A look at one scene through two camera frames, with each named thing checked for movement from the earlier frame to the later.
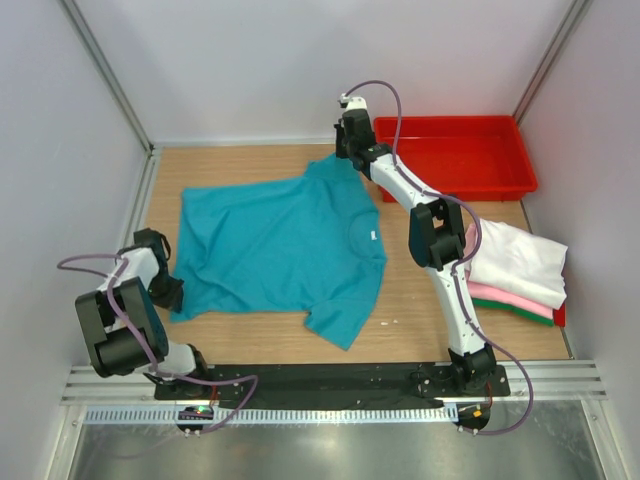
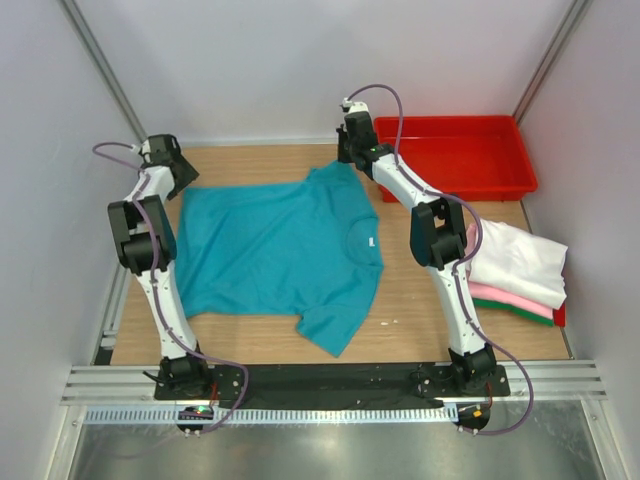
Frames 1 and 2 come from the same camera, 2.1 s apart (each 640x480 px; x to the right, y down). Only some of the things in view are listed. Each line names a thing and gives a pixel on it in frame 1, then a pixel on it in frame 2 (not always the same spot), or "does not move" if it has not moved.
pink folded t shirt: [496, 294] does not move
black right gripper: [339, 132] does not move
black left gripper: [174, 298] → [189, 175]
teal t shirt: [311, 239] does not move
